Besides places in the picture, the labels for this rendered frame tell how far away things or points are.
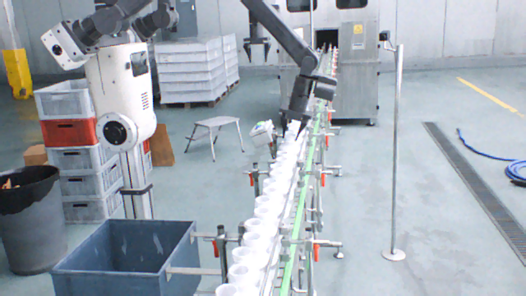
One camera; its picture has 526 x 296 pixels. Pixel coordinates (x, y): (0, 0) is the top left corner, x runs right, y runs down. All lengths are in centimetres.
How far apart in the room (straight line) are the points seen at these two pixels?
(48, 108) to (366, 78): 397
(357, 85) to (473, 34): 621
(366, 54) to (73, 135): 385
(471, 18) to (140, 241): 1095
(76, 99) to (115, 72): 200
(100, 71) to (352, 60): 473
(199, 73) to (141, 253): 659
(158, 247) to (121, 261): 15
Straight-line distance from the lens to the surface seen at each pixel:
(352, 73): 610
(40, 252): 333
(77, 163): 380
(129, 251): 162
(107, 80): 168
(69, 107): 369
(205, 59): 797
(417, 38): 1173
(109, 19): 147
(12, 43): 1140
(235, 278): 77
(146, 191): 185
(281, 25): 133
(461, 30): 1191
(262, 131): 186
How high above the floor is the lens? 158
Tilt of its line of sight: 16 degrees down
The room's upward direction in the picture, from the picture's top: 4 degrees counter-clockwise
